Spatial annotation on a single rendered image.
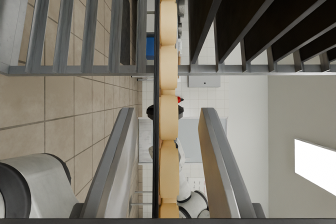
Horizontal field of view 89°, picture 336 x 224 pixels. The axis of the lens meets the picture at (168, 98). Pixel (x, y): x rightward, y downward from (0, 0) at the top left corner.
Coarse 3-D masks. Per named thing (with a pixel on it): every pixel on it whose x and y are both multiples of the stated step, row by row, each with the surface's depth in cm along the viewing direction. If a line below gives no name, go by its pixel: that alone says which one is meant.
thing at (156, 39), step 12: (156, 0) 17; (156, 12) 17; (156, 24) 16; (156, 36) 16; (156, 48) 16; (156, 60) 16; (156, 72) 15; (156, 84) 15; (156, 96) 15; (156, 108) 15; (156, 120) 15; (156, 132) 15; (156, 144) 14; (156, 156) 14; (156, 168) 14; (156, 180) 14; (156, 192) 14; (156, 204) 14; (156, 216) 13
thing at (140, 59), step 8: (144, 0) 63; (144, 8) 62; (144, 16) 62; (136, 24) 58; (144, 24) 61; (136, 32) 58; (144, 32) 61; (136, 40) 57; (144, 40) 60; (136, 48) 57; (144, 48) 60; (136, 56) 57; (144, 56) 59; (136, 64) 57; (144, 64) 59; (136, 72) 58; (144, 72) 58
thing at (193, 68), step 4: (188, 0) 60; (188, 4) 60; (188, 8) 60; (188, 12) 60; (188, 16) 60; (188, 20) 60; (188, 24) 60; (188, 28) 61; (188, 32) 61; (188, 36) 61; (196, 60) 59; (192, 64) 59; (196, 64) 59; (192, 68) 58; (196, 68) 58; (192, 72) 58; (196, 72) 58
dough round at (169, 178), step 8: (160, 152) 17; (168, 152) 17; (176, 152) 17; (160, 160) 16; (168, 160) 16; (176, 160) 17; (160, 168) 16; (168, 168) 16; (176, 168) 16; (160, 176) 16; (168, 176) 16; (176, 176) 16; (160, 184) 16; (168, 184) 16; (176, 184) 16; (160, 192) 16; (168, 192) 16; (176, 192) 16
